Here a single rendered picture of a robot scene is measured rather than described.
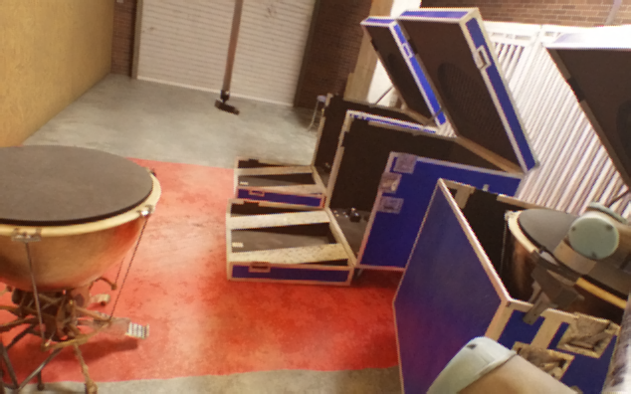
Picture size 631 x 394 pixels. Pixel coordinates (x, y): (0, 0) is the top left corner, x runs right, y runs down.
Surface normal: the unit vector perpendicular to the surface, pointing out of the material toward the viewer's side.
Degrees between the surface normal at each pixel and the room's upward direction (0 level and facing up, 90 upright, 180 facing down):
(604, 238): 84
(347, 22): 90
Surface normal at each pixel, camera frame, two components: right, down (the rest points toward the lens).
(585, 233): -0.68, 0.00
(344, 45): 0.28, 0.42
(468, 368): -0.33, -0.56
